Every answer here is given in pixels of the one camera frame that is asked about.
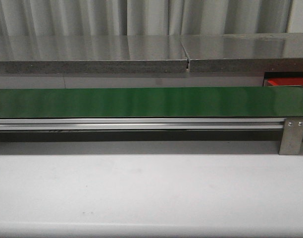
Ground aluminium conveyor frame rail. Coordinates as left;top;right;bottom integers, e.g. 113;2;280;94
0;118;285;131

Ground green conveyor belt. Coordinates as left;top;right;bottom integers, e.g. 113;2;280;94
0;86;303;119

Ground red plastic tray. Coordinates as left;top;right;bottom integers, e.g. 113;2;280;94
265;77;303;87

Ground grey stone counter slab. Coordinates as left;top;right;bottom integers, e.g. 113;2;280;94
0;36;188;74
181;33;303;73

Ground grey stone counter slab left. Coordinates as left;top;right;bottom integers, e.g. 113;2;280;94
0;36;188;74

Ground white pleated curtain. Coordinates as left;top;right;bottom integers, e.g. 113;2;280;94
0;0;293;36

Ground grey stone counter slab right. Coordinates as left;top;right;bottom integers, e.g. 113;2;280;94
181;33;303;73

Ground steel conveyor support bracket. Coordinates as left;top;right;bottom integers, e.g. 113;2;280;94
279;118;303;155

